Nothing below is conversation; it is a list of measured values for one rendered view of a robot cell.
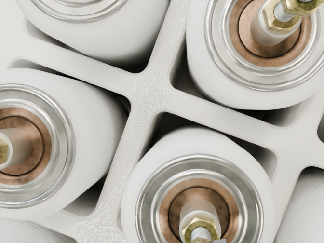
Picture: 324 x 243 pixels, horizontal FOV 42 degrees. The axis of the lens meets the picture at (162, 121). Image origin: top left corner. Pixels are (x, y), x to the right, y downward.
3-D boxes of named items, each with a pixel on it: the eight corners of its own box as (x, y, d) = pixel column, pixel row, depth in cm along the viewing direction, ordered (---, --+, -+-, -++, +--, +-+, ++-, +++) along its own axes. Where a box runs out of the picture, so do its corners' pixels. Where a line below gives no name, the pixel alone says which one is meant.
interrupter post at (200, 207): (225, 207, 25) (231, 222, 22) (207, 242, 25) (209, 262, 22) (190, 188, 25) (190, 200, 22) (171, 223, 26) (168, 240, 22)
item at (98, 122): (125, 183, 44) (80, 236, 26) (34, 168, 44) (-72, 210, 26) (139, 91, 43) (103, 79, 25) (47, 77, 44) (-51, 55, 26)
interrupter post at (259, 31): (294, 41, 25) (310, 31, 21) (254, 53, 25) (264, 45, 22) (282, 1, 25) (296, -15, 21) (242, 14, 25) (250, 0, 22)
